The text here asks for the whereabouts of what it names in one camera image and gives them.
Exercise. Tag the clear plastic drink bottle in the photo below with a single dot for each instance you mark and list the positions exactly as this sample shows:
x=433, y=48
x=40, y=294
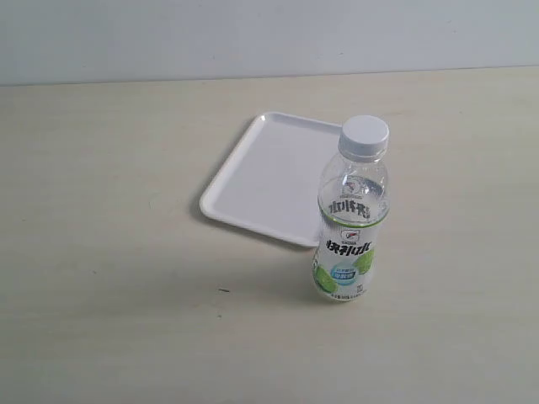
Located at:
x=353, y=200

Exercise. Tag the white bottle cap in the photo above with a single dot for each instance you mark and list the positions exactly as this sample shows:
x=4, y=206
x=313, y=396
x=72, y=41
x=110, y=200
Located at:
x=364, y=136

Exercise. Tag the white rectangular plastic tray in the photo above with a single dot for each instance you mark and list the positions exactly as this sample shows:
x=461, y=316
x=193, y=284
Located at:
x=269, y=182

